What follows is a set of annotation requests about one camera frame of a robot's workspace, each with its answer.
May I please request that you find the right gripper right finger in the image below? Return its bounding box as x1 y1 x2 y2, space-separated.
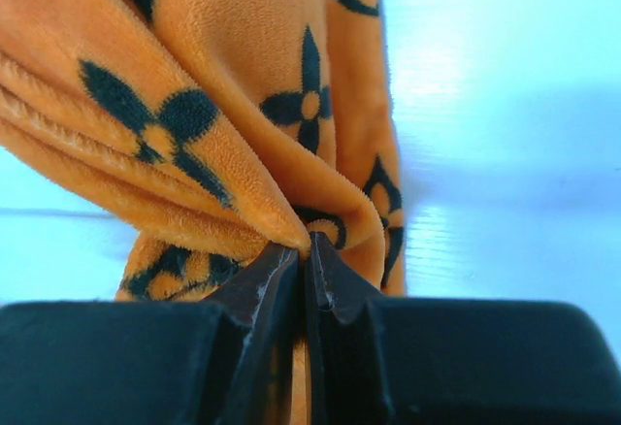
305 233 620 424

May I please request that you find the orange patterned pillowcase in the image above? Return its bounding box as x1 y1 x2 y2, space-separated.
1 0 404 301

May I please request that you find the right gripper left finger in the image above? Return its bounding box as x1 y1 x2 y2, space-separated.
1 245 298 424

